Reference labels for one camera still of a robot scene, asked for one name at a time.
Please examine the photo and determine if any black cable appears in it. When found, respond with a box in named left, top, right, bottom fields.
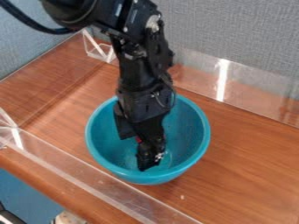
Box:
left=0, top=0, right=75, bottom=36

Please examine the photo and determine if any blue plastic bowl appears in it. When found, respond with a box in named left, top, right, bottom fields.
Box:
left=84, top=95, right=211, bottom=186

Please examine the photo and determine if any clear acrylic front barrier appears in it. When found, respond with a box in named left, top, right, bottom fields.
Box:
left=0, top=108, right=203, bottom=224

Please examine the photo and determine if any clear acrylic barrier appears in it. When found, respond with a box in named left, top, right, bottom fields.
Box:
left=170, top=48, right=299, bottom=129
left=0, top=108, right=203, bottom=224

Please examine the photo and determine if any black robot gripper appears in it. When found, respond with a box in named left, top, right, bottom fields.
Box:
left=114, top=82, right=175, bottom=172

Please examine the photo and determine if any clear acrylic back barrier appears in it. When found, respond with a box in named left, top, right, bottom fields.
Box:
left=170, top=48, right=299, bottom=129

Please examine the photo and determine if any clear acrylic corner bracket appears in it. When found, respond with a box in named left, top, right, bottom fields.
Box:
left=82, top=29, right=116, bottom=63

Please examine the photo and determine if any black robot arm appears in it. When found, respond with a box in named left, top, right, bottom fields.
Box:
left=42, top=0, right=176, bottom=171

